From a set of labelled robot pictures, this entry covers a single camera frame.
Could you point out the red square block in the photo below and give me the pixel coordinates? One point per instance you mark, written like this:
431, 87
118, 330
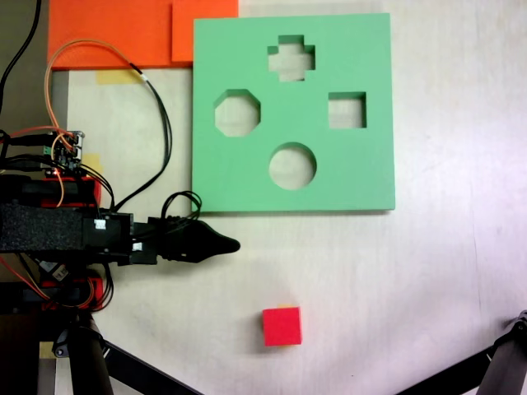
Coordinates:
282, 327

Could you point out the yellow tape square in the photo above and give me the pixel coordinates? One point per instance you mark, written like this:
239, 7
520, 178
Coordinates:
46, 349

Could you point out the orange block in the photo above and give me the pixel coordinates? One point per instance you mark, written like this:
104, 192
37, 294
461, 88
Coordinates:
181, 33

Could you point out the green shape sorting board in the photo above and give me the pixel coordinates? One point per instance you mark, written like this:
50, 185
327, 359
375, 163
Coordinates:
247, 185

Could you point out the small yellow tape piece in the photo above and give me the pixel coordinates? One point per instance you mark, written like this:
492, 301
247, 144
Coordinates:
94, 161

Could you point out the small black circuit board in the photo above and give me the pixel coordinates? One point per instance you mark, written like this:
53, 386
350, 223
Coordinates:
57, 272

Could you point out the circuit board with green terminal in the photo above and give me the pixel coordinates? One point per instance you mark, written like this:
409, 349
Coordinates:
66, 158

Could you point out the black tripod with grey joint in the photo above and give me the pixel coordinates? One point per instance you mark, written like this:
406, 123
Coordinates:
88, 370

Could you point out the yellow tape strip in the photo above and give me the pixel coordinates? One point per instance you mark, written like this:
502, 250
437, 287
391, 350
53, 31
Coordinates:
111, 77

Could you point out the orange flat plate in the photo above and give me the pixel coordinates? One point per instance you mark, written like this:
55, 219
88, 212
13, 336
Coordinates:
103, 20

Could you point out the black tripod leg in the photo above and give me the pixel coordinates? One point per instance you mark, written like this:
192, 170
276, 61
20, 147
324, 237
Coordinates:
506, 362

